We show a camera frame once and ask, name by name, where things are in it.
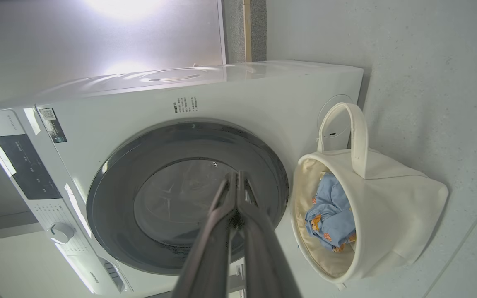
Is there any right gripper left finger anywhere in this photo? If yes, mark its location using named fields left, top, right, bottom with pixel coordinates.
left=171, top=172, right=239, bottom=298

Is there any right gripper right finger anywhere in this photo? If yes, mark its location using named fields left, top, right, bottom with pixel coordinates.
left=237, top=171, right=302, bottom=298

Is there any blue printed garment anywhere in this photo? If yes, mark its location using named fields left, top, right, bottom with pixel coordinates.
left=315, top=172, right=349, bottom=207
left=305, top=195, right=357, bottom=253

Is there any round dark glass washer door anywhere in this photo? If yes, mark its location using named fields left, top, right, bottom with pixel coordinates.
left=86, top=120, right=289, bottom=276

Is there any white washer control knob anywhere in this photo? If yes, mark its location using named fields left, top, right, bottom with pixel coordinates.
left=47, top=222, right=76, bottom=245

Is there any white front-load washing machine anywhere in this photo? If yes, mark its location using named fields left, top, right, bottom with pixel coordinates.
left=0, top=60, right=364, bottom=298

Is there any black washer control panel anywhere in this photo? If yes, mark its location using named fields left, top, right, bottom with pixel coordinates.
left=0, top=133, right=62, bottom=201

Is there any cream canvas laundry basket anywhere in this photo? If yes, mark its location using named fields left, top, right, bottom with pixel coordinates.
left=290, top=102, right=449, bottom=290

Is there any round drain filter cover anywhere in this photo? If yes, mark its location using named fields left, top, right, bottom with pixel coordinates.
left=318, top=95, right=353, bottom=139

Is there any dark QR code sticker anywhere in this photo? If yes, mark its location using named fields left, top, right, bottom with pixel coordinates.
left=38, top=108, right=68, bottom=144

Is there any wooden baseboard strip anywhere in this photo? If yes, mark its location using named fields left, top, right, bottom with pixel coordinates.
left=243, top=0, right=252, bottom=63

